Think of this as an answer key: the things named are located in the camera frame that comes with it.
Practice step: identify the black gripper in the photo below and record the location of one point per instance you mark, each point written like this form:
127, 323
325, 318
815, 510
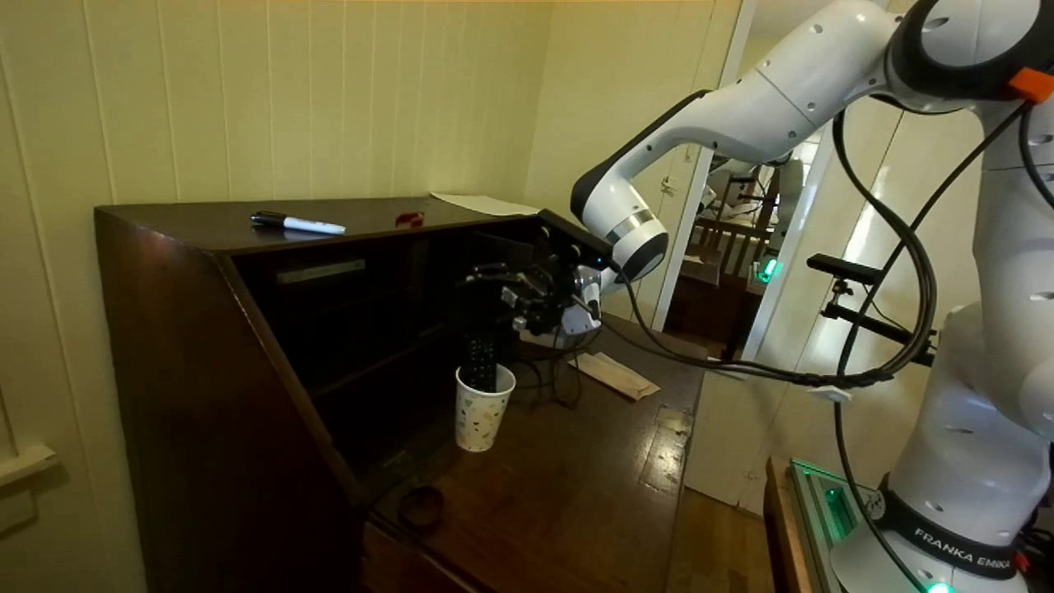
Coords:
556, 284

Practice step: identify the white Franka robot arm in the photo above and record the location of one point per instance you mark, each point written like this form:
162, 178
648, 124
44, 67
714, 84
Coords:
768, 104

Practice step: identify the white dotted paper cup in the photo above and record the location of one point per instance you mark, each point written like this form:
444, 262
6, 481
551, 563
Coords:
483, 415

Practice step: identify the white paper sheet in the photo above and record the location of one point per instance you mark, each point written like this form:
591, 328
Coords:
489, 203

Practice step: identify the small red object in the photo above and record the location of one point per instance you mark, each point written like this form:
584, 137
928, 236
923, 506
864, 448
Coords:
411, 222

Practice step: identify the tan notepad stack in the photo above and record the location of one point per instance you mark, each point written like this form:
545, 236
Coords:
621, 378

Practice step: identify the dark wooden secretary desk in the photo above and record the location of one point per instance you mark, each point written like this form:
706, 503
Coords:
547, 481

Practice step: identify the black and white marker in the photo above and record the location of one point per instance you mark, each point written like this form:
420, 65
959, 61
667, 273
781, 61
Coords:
297, 226

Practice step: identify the round black disc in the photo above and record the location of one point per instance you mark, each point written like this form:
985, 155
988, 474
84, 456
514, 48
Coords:
420, 507

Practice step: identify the dark wooden chair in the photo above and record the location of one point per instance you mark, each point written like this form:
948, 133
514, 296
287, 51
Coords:
726, 236

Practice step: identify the white door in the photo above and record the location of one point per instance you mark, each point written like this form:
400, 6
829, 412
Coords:
671, 67

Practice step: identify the light wooden robot table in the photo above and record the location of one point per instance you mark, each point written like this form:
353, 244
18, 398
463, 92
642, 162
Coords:
786, 539

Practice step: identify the black external camera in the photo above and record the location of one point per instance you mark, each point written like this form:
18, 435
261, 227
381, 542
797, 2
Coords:
846, 267

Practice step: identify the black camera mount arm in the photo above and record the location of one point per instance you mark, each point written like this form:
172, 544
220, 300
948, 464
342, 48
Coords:
875, 323

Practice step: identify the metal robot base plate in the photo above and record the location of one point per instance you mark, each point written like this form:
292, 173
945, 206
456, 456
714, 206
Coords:
829, 510

